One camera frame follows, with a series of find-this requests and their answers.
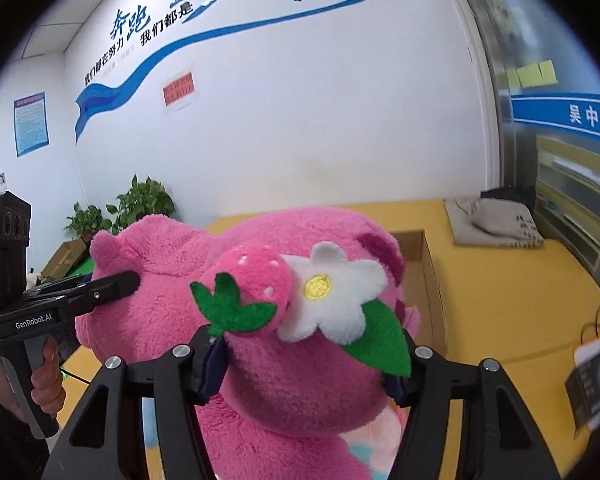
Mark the person's left hand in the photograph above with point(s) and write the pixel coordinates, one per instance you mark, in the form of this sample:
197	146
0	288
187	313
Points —
47	377

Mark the small potted plant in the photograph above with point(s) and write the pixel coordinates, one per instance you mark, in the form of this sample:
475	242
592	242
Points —
85	220

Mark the black and white product box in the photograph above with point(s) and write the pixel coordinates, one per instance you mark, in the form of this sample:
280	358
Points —
595	380

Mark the red wall notice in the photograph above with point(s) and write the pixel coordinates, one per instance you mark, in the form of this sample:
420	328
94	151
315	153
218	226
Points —
180	90

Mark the blue wall poster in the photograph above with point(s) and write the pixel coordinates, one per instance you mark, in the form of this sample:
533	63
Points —
30	125

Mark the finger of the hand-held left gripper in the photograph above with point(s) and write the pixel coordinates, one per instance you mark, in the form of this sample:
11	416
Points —
60	286
115	286

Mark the yellow sticky note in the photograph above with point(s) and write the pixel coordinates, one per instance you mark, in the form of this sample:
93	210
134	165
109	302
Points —
547	71
530	75
514	78

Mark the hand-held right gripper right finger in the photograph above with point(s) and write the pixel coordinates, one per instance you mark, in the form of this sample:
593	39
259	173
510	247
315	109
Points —
397	391

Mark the cardboard box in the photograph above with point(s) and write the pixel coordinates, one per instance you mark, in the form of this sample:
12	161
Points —
65	257
430	300

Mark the yellow desktop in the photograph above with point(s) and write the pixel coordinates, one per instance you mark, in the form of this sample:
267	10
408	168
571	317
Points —
505	310

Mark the black cloth item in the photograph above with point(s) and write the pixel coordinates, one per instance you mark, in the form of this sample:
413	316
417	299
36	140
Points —
505	193

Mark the blue sign band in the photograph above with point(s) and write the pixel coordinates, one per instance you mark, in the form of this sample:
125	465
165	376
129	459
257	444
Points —
555	107

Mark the yellow shelf unit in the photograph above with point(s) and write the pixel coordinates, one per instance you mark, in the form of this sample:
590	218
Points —
575	195

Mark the pink plush toy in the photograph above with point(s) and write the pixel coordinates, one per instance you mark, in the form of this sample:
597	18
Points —
280	390

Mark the flat cardboard box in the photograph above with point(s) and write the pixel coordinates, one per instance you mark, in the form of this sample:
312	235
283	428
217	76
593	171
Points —
65	257

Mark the grey cloth bag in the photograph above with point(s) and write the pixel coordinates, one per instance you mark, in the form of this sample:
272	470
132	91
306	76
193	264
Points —
500	225

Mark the glass door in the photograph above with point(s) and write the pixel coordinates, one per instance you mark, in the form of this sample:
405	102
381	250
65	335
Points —
530	25

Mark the large potted plant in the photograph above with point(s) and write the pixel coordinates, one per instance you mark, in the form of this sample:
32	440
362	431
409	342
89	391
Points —
142	200

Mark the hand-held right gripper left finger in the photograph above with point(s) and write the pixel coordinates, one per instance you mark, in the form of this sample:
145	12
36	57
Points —
207	371

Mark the blue wall decal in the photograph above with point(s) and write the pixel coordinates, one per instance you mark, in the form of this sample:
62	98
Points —
105	97

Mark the white pastel plush toy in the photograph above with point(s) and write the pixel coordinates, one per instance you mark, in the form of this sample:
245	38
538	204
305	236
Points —
375	445

